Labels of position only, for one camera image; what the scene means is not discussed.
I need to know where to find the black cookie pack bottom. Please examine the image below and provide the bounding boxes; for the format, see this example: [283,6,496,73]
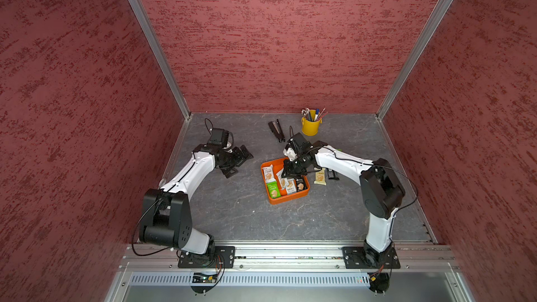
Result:
[295,178,307,192]

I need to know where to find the black cookie pack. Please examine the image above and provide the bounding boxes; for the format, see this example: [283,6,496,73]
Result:
[295,178,307,192]
[327,169,340,180]

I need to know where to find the cream cookie pack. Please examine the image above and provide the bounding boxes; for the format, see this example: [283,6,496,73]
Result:
[314,169,327,185]

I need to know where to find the white cookie pack sideways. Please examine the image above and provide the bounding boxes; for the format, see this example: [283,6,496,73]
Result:
[276,169,288,190]

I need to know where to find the white cookie pack top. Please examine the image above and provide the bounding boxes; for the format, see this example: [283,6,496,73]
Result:
[262,165,276,184]

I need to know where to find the white cookie pack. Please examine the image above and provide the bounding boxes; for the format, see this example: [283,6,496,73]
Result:
[285,179,297,195]
[262,165,276,184]

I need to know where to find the orange storage box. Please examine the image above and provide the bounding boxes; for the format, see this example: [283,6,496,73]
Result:
[260,158,310,205]

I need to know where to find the green cookie pack bottom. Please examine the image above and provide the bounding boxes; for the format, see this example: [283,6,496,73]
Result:
[267,181,281,199]

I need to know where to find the white cookie pack bottom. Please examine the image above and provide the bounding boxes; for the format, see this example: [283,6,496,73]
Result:
[285,179,297,195]

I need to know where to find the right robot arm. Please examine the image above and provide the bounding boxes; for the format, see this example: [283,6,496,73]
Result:
[282,134,406,271]

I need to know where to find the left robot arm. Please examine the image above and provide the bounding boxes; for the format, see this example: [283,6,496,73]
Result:
[136,144,253,259]

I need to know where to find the yellow pen cup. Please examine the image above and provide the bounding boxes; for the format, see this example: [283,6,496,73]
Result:
[301,117,322,136]

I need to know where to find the pens in cup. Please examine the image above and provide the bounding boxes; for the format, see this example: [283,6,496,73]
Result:
[302,108,326,122]

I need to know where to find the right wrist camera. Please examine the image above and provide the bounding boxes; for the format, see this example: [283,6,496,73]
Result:
[283,133,312,162]

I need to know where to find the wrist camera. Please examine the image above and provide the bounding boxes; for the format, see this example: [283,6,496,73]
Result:
[283,133,312,162]
[208,128,229,148]

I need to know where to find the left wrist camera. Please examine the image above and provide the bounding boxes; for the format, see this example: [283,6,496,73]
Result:
[208,128,229,148]

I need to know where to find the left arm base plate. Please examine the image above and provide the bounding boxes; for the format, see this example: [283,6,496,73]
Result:
[177,246,236,270]

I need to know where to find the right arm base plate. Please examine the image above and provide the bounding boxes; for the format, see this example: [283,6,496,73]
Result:
[342,245,401,271]

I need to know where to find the aluminium front rail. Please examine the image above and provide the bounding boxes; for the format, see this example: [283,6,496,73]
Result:
[119,241,458,273]

